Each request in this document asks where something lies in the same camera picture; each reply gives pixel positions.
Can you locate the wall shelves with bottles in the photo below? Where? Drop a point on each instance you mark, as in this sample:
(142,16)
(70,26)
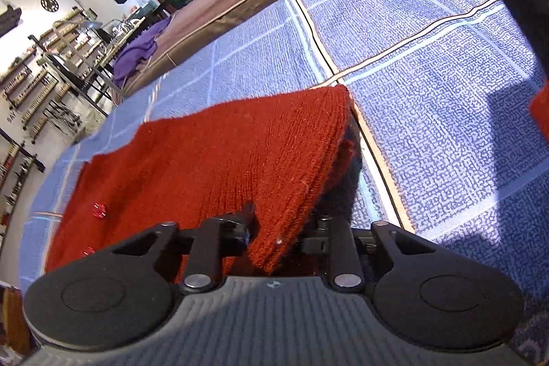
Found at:
(38,91)

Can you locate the red knit sweater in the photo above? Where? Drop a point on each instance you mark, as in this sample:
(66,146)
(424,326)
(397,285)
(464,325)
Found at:
(214,160)

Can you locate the round wall clock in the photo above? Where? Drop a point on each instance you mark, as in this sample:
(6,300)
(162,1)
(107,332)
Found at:
(49,3)

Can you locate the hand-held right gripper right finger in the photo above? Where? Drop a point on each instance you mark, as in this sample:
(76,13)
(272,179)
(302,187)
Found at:
(345,250)

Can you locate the purple cloth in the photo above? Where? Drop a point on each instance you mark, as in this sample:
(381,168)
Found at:
(137,48)

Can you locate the red cloth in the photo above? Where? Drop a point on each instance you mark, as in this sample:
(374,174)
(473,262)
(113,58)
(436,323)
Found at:
(541,108)

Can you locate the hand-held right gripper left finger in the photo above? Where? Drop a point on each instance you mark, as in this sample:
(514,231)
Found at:
(210,250)

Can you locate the blue patterned blanket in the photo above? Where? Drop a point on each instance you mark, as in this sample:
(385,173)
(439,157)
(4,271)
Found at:
(429,91)

